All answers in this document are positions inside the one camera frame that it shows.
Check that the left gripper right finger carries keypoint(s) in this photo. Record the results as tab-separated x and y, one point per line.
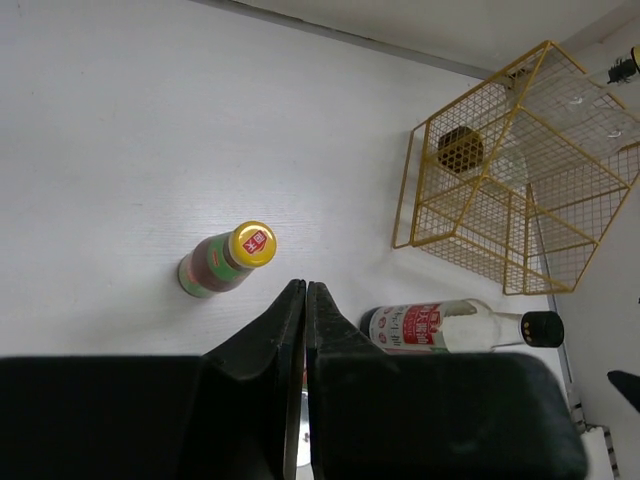
447	416

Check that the yellow cap sauce bottle rear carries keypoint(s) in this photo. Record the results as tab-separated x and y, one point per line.
222	262

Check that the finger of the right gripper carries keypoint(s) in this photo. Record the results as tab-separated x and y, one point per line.
628	385

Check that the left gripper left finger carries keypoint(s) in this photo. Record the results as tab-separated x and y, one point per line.
231	413

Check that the red label soy sauce bottle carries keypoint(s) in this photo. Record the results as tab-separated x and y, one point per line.
458	326

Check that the clear liquid glass bottle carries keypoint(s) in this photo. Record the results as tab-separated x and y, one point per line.
564	116

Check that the silver lid shaker right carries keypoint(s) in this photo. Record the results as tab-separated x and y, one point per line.
304	441

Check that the yellow wire rack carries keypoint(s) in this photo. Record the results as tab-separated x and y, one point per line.
535	240

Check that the dark sauce glass bottle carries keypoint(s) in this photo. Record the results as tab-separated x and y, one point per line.
460	150

